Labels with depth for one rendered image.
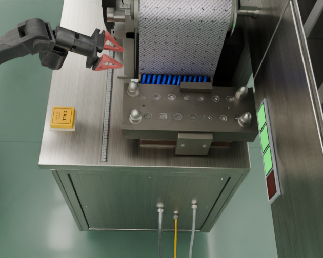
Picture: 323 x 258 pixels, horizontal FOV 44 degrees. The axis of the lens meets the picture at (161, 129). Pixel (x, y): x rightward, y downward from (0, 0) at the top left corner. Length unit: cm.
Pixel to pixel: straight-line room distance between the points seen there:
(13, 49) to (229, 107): 63
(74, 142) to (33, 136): 109
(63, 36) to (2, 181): 131
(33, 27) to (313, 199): 78
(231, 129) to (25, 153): 141
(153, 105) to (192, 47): 20
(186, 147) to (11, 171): 130
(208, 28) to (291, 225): 55
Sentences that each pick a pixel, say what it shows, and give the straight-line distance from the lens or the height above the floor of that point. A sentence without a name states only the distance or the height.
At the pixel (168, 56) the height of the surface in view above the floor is 112.
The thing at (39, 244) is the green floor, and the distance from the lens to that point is 214.
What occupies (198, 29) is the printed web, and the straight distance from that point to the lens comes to 110.
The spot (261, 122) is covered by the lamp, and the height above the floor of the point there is 118.
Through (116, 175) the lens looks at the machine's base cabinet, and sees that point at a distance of 132.
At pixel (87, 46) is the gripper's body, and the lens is 114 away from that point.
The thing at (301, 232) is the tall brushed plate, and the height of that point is 130.
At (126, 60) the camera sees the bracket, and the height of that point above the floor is 99.
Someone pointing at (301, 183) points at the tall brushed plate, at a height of 133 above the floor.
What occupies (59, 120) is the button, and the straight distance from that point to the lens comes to 130.
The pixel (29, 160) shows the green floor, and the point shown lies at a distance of 230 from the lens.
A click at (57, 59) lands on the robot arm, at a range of 117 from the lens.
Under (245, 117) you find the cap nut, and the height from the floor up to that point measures 107.
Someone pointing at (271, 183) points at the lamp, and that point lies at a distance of 96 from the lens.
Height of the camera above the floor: 204
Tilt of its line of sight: 61 degrees down
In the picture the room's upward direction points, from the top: 7 degrees clockwise
